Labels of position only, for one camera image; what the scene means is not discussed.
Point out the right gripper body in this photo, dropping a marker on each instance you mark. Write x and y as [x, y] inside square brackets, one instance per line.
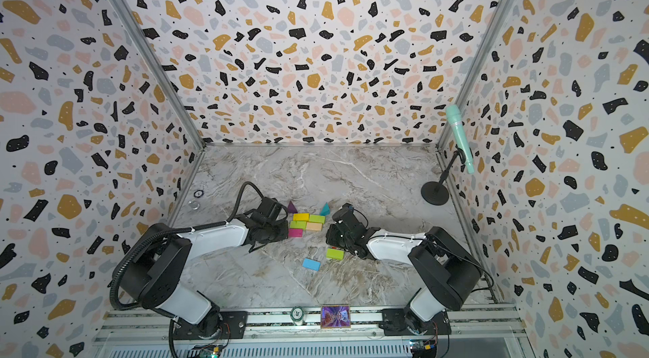
[339, 239]

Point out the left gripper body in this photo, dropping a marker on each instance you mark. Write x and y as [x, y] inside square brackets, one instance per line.
[278, 231]

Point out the lime green block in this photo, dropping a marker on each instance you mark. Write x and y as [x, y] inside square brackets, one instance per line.
[318, 219]
[298, 225]
[335, 254]

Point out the purple triangular block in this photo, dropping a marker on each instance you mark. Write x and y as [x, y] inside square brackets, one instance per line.
[291, 208]

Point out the teal triangular block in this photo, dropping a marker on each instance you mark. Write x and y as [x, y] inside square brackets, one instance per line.
[326, 210]

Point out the natural wood block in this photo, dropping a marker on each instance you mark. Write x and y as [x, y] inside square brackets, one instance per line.
[310, 226]

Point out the light blue rectangular block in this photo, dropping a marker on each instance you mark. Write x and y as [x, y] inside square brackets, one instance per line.
[311, 264]

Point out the magenta rectangular block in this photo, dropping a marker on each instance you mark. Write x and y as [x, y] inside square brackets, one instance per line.
[295, 233]

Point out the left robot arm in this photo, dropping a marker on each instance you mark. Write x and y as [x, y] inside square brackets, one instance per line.
[149, 275]

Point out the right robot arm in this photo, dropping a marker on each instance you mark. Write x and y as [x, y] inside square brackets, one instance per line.
[449, 272]

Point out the yellow rectangular block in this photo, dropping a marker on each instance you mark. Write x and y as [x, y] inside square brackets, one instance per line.
[301, 217]

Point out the colourful picture card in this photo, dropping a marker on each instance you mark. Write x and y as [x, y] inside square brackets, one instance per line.
[335, 317]

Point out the round green white badge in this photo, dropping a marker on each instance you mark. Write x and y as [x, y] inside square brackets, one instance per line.
[297, 315]

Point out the black microphone stand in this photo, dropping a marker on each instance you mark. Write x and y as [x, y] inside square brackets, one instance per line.
[436, 193]

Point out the mint green microphone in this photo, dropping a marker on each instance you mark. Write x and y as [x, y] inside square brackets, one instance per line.
[463, 150]

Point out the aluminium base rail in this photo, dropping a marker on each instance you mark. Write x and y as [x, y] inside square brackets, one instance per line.
[474, 331]

